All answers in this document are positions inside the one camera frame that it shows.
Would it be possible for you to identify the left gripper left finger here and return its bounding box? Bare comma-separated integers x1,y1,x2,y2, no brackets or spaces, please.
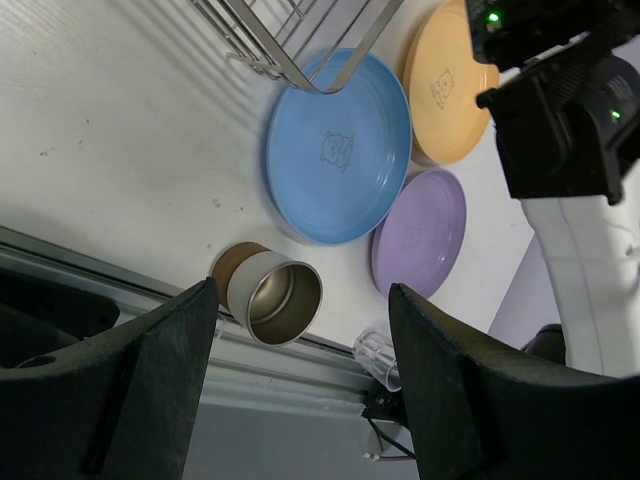
1,279,219,479

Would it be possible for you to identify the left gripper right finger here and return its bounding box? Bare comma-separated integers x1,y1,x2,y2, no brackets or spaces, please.
388,284,639,479

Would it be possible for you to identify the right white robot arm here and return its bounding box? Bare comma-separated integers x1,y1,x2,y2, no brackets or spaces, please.
466,1,639,377

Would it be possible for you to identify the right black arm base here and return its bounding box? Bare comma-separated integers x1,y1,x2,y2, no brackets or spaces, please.
360,387,419,461

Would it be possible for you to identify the clear glass cup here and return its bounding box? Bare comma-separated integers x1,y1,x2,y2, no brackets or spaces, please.
352,328,402,393

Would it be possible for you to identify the purple plate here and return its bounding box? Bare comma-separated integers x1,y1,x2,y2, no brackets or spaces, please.
371,168,467,298

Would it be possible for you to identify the steel cup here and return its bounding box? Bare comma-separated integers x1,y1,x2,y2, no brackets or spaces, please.
211,242,323,346

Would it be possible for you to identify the blue plate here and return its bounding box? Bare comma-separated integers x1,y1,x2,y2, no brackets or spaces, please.
265,54,413,246

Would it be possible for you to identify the orange plate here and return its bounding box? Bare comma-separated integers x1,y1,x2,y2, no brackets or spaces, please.
402,1,500,165

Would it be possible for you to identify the aluminium mounting rail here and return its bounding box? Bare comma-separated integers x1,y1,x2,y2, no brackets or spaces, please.
1,228,377,419

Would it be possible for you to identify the metal wire dish rack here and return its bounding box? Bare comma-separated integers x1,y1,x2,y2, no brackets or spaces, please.
192,0,403,95

